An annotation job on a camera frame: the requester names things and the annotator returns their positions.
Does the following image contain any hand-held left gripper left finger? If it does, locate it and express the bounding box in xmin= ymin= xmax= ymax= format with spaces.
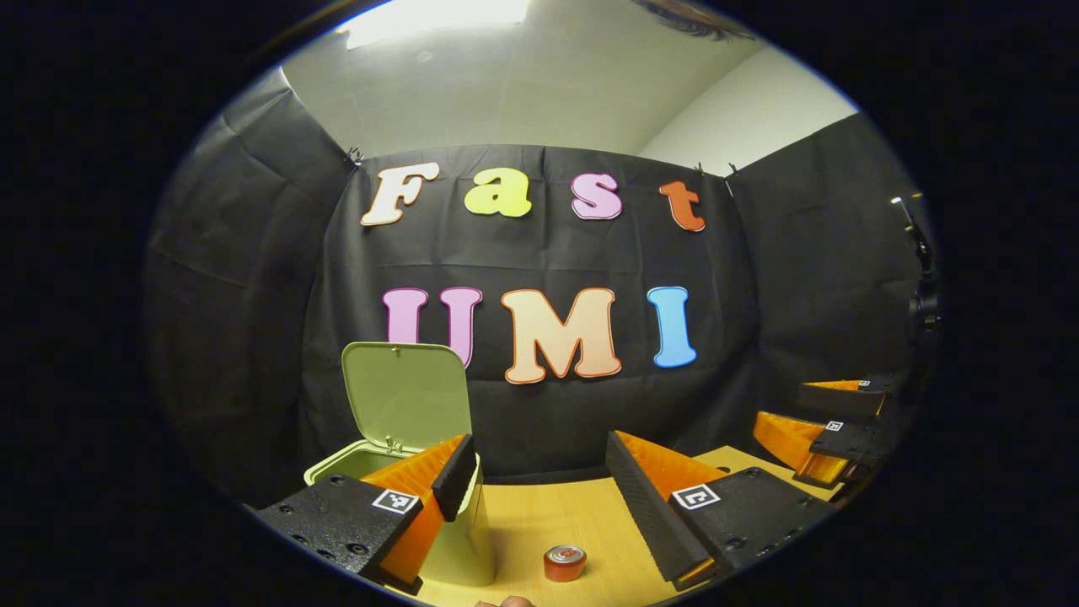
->
xmin=255 ymin=433 xmax=479 ymax=596

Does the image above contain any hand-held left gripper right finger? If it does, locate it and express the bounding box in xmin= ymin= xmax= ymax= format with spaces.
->
xmin=605 ymin=430 xmax=835 ymax=591

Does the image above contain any light green desktop garbage bin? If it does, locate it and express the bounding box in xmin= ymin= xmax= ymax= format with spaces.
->
xmin=303 ymin=341 xmax=498 ymax=588

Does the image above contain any red pop can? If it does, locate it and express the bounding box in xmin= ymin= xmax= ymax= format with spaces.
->
xmin=543 ymin=545 xmax=588 ymax=583

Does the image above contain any black stand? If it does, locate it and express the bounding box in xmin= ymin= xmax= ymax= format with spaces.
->
xmin=892 ymin=194 xmax=943 ymax=346

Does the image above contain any person's head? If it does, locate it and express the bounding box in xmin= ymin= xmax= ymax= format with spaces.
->
xmin=632 ymin=0 xmax=755 ymax=41

